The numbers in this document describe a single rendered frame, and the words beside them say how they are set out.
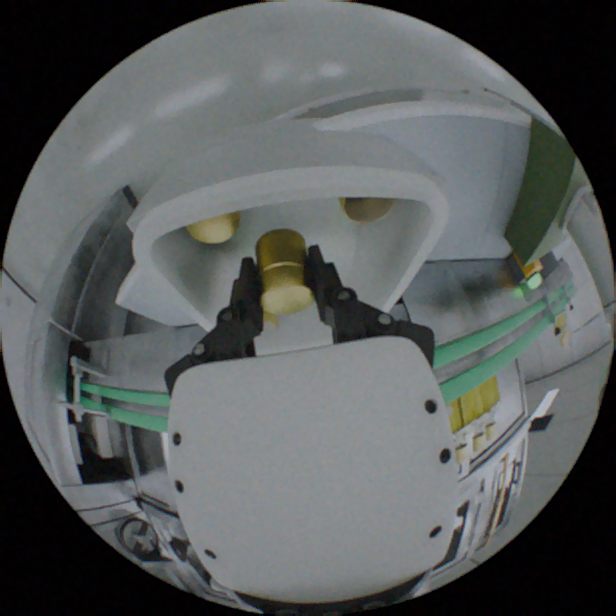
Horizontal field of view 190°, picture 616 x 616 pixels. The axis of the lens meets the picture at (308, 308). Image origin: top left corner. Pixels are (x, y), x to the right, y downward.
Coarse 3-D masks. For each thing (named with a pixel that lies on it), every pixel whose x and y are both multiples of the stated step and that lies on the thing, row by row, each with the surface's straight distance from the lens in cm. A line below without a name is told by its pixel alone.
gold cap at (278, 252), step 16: (272, 240) 12; (288, 240) 12; (304, 240) 13; (256, 256) 13; (272, 256) 11; (288, 256) 11; (304, 256) 12; (256, 272) 12; (272, 272) 11; (288, 272) 10; (304, 272) 11; (272, 288) 10; (288, 288) 10; (304, 288) 10; (272, 304) 11; (288, 304) 12; (304, 304) 12
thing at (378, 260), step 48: (192, 192) 9; (240, 192) 8; (288, 192) 8; (336, 192) 8; (384, 192) 9; (432, 192) 10; (144, 240) 10; (192, 240) 15; (240, 240) 19; (336, 240) 20; (384, 240) 17; (432, 240) 13; (192, 288) 15; (384, 288) 18; (288, 336) 26
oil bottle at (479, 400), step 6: (474, 390) 49; (480, 390) 50; (486, 390) 52; (474, 396) 49; (480, 396) 50; (486, 396) 52; (474, 402) 49; (480, 402) 50; (486, 402) 52; (474, 408) 49; (480, 408) 51; (486, 408) 52; (474, 414) 50; (480, 414) 51; (486, 414) 53; (474, 420) 51; (480, 420) 51; (474, 426) 52; (480, 426) 54
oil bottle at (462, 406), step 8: (456, 400) 45; (464, 400) 47; (456, 408) 46; (464, 408) 47; (456, 416) 46; (464, 416) 47; (472, 416) 49; (456, 424) 46; (464, 424) 48; (472, 424) 50; (464, 432) 48
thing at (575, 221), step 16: (576, 192) 40; (592, 192) 42; (576, 208) 40; (592, 208) 41; (560, 224) 42; (576, 224) 41; (592, 224) 40; (576, 240) 42; (592, 240) 40; (608, 240) 41; (592, 256) 41; (608, 256) 40; (592, 272) 42; (608, 272) 40; (608, 288) 41; (608, 304) 42
